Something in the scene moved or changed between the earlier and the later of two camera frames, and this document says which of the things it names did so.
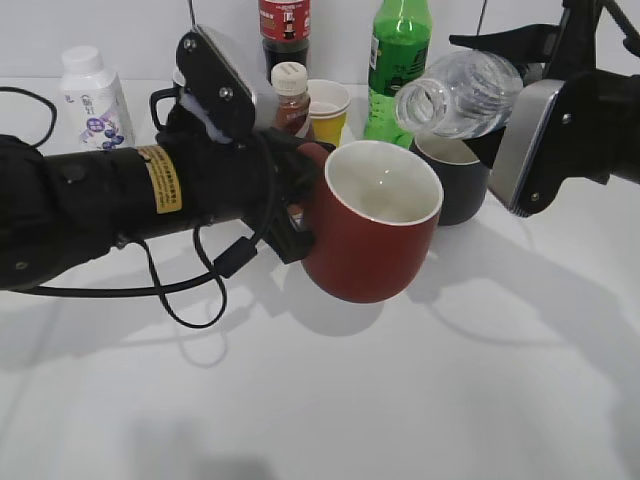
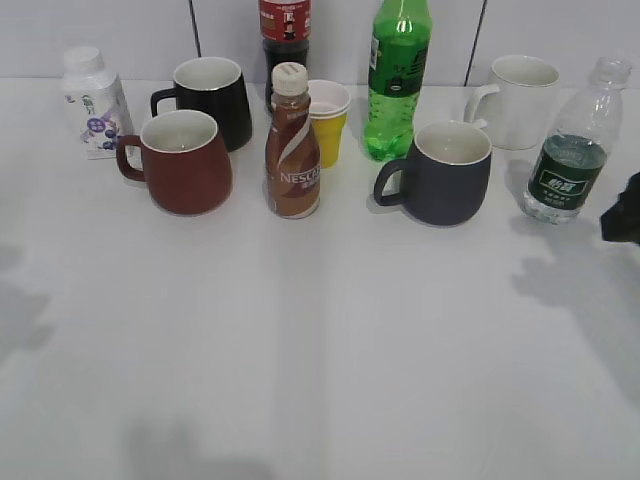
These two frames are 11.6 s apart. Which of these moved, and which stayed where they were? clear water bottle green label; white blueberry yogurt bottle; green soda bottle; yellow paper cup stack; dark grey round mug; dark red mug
Moved: dark red mug; clear water bottle green label
Stayed: green soda bottle; dark grey round mug; yellow paper cup stack; white blueberry yogurt bottle
